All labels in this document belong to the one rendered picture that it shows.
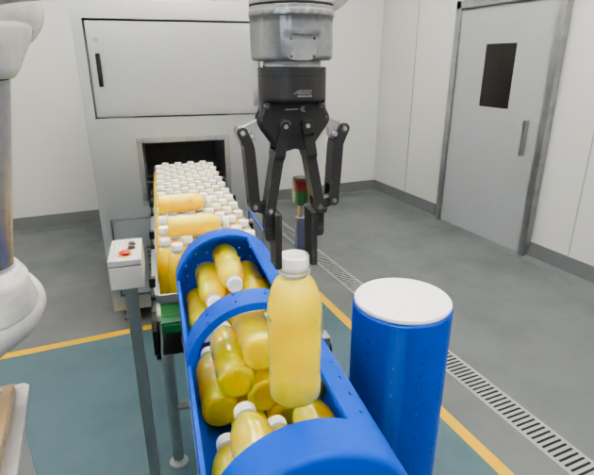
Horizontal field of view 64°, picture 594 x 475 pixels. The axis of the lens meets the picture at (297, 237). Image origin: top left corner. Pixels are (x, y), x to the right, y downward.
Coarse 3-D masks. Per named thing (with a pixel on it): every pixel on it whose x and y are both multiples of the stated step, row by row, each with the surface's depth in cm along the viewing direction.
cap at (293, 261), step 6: (282, 252) 61; (288, 252) 61; (294, 252) 61; (300, 252) 61; (306, 252) 61; (282, 258) 59; (288, 258) 59; (294, 258) 59; (300, 258) 59; (306, 258) 59; (282, 264) 59; (288, 264) 59; (294, 264) 59; (300, 264) 59; (306, 264) 60; (288, 270) 59; (294, 270) 59; (300, 270) 59
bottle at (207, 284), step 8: (200, 264) 136; (208, 264) 135; (200, 272) 131; (208, 272) 129; (200, 280) 127; (208, 280) 125; (216, 280) 125; (200, 288) 124; (208, 288) 122; (216, 288) 122; (224, 288) 125; (200, 296) 123; (208, 296) 120
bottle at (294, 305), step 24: (288, 288) 59; (312, 288) 60; (288, 312) 59; (312, 312) 60; (288, 336) 60; (312, 336) 61; (288, 360) 61; (312, 360) 62; (288, 384) 63; (312, 384) 63
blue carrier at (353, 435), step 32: (192, 256) 136; (256, 256) 121; (192, 288) 139; (256, 288) 100; (224, 320) 94; (192, 352) 94; (192, 384) 89; (192, 416) 82; (352, 416) 67; (256, 448) 61; (288, 448) 59; (320, 448) 59; (352, 448) 60; (384, 448) 64
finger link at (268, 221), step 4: (248, 204) 57; (260, 204) 56; (264, 204) 56; (260, 208) 56; (264, 208) 57; (260, 212) 57; (264, 212) 57; (264, 216) 57; (268, 216) 57; (272, 216) 57; (264, 220) 57; (268, 220) 57; (272, 220) 57; (264, 224) 58; (268, 224) 57; (272, 224) 58; (264, 228) 58; (268, 228) 58; (272, 228) 58; (264, 232) 58; (268, 232) 58; (272, 232) 58; (264, 236) 58; (268, 236) 58; (272, 236) 58; (268, 240) 58
